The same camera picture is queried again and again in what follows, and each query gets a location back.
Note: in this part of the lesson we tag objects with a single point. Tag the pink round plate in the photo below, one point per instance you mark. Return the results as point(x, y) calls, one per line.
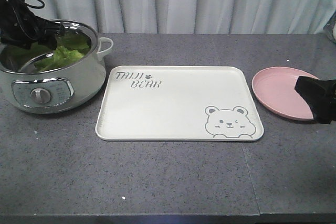
point(274, 87)

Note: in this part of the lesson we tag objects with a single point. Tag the cream bear serving tray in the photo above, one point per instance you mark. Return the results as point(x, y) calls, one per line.
point(186, 103)

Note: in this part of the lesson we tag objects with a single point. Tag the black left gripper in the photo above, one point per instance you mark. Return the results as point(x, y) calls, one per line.
point(20, 26)

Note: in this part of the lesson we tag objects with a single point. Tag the green lettuce leaf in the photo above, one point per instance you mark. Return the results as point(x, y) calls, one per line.
point(39, 58)

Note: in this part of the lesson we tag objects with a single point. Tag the white rice cooker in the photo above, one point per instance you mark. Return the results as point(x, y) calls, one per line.
point(329, 28)

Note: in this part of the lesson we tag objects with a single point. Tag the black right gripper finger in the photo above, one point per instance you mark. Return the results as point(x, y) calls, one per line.
point(323, 109)
point(312, 87)

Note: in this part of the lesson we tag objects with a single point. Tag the grey pleated curtain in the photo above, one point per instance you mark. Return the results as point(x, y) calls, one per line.
point(195, 16)

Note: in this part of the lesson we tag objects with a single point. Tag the green electric cooking pot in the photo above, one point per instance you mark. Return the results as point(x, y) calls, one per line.
point(60, 89)

